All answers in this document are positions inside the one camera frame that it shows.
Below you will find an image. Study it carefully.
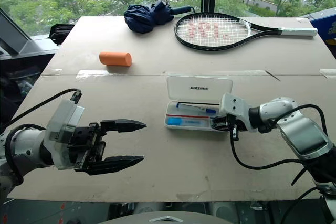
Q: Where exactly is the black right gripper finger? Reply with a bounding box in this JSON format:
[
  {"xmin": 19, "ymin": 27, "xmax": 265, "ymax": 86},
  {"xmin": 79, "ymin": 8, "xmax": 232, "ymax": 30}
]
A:
[{"xmin": 209, "ymin": 116, "xmax": 228, "ymax": 132}]

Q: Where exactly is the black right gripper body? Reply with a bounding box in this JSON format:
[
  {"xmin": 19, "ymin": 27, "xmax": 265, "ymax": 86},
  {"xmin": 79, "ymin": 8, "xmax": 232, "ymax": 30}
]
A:
[{"xmin": 222, "ymin": 113, "xmax": 240, "ymax": 141}]

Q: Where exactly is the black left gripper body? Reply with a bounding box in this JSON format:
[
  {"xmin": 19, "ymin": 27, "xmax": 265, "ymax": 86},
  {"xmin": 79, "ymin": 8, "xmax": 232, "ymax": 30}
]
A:
[{"xmin": 67, "ymin": 122, "xmax": 107, "ymax": 173}]

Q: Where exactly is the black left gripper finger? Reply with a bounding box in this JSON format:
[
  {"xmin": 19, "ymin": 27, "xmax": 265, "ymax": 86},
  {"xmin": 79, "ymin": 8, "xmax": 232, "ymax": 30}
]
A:
[
  {"xmin": 85, "ymin": 155, "xmax": 145, "ymax": 176},
  {"xmin": 100, "ymin": 119, "xmax": 148, "ymax": 134}
]

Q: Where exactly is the white marker with blue cap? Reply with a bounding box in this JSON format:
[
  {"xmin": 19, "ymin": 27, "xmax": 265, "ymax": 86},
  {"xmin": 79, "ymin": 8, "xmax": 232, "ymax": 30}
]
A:
[{"xmin": 176, "ymin": 103, "xmax": 219, "ymax": 114}]

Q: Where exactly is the white pencil case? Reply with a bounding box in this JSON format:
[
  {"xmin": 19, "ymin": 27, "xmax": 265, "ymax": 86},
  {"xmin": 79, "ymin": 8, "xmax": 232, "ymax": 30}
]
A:
[{"xmin": 164, "ymin": 75, "xmax": 234, "ymax": 132}]

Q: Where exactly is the red marker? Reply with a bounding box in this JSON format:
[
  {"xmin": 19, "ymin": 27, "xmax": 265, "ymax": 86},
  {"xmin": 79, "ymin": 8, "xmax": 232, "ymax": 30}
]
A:
[{"xmin": 167, "ymin": 114, "xmax": 211, "ymax": 119}]

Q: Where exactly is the clear tape strip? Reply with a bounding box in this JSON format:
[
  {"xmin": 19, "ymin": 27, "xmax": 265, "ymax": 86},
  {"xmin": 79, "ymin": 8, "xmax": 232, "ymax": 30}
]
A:
[
  {"xmin": 76, "ymin": 69, "xmax": 112, "ymax": 80},
  {"xmin": 319, "ymin": 68, "xmax": 336, "ymax": 78}
]

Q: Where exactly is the orange foam cylinder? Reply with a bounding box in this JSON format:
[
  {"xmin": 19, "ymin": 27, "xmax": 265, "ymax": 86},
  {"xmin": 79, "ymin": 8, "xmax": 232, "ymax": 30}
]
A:
[{"xmin": 99, "ymin": 51, "xmax": 133, "ymax": 67}]

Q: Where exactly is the grey rounded robot body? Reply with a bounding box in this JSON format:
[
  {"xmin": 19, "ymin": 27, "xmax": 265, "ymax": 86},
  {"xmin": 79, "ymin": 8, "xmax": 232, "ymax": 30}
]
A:
[{"xmin": 103, "ymin": 210, "xmax": 233, "ymax": 224}]

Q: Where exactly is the black and white tennis racket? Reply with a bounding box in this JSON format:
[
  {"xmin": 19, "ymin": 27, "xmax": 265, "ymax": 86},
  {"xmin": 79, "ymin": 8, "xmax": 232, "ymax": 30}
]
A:
[{"xmin": 174, "ymin": 12, "xmax": 319, "ymax": 52}]

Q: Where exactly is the navy blue folded umbrella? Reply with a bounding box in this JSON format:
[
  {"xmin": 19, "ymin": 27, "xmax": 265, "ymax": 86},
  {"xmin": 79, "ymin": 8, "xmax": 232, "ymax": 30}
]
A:
[{"xmin": 123, "ymin": 0, "xmax": 195, "ymax": 34}]

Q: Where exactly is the blue box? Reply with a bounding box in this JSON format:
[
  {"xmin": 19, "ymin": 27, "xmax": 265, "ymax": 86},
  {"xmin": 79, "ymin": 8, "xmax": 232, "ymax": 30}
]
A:
[{"xmin": 301, "ymin": 11, "xmax": 336, "ymax": 58}]

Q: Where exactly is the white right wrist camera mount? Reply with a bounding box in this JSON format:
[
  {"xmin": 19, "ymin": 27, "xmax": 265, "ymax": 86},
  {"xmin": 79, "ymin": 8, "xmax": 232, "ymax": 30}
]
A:
[{"xmin": 219, "ymin": 93, "xmax": 257, "ymax": 133}]

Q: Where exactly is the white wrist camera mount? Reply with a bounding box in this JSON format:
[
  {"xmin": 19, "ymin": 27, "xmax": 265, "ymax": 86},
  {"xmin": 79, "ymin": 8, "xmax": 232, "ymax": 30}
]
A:
[
  {"xmin": 219, "ymin": 93, "xmax": 257, "ymax": 133},
  {"xmin": 43, "ymin": 99, "xmax": 85, "ymax": 171}
]

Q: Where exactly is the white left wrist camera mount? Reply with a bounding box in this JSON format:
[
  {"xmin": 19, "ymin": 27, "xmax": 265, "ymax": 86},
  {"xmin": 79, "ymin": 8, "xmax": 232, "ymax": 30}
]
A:
[{"xmin": 43, "ymin": 99, "xmax": 85, "ymax": 171}]

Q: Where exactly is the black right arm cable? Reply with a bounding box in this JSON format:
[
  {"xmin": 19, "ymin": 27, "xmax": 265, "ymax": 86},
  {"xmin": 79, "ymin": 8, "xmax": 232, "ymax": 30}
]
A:
[{"xmin": 229, "ymin": 104, "xmax": 329, "ymax": 187}]

